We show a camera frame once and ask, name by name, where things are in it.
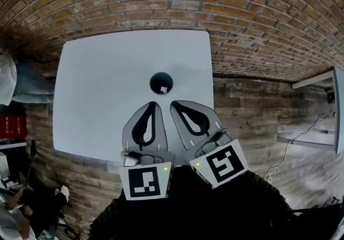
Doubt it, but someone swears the white square table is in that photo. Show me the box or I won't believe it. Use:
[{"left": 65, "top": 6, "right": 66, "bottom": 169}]
[{"left": 52, "top": 29, "right": 215, "bottom": 163}]

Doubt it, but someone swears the person's right forearm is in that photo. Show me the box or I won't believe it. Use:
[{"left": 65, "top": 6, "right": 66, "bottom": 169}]
[{"left": 236, "top": 170, "right": 296, "bottom": 217}]

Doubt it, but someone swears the person's left forearm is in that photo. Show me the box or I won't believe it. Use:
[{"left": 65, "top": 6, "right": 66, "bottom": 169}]
[{"left": 88, "top": 193, "right": 131, "bottom": 240}]

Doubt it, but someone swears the long white floor cable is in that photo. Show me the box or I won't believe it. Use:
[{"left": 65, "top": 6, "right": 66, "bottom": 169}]
[{"left": 264, "top": 110, "right": 336, "bottom": 184}]

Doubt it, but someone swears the person's dark clothing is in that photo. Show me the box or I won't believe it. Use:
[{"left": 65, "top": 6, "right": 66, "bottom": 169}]
[{"left": 112, "top": 165, "right": 344, "bottom": 240}]

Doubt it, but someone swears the red box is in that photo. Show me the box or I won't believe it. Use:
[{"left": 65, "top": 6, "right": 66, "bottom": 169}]
[{"left": 0, "top": 112, "right": 28, "bottom": 140}]

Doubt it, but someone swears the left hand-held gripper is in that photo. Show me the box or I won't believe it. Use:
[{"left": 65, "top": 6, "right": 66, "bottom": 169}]
[{"left": 119, "top": 101, "right": 176, "bottom": 201}]

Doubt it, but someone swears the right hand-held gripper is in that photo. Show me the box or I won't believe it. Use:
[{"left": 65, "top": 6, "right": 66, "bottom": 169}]
[{"left": 169, "top": 100, "right": 248, "bottom": 189}]

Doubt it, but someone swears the pale cup with teal inside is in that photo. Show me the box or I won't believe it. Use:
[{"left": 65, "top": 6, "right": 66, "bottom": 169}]
[{"left": 149, "top": 71, "right": 174, "bottom": 96}]

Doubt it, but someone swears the white table with grey top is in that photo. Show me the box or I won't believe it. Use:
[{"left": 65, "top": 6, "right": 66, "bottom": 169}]
[{"left": 291, "top": 66, "right": 344, "bottom": 155}]

